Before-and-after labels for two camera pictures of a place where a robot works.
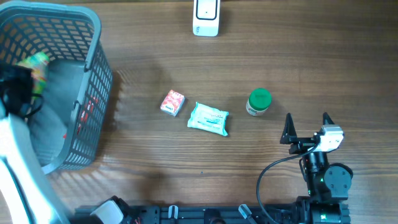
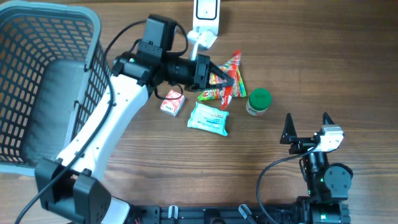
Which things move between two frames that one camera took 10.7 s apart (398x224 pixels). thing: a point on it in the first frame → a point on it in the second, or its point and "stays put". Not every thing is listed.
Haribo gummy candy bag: [38, 63] → [230, 69]
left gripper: [25, 73] → [206, 66]
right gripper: [289, 135] stays put
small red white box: [172, 102] stays put
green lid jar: [259, 101] stays put
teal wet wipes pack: [208, 119] stays put
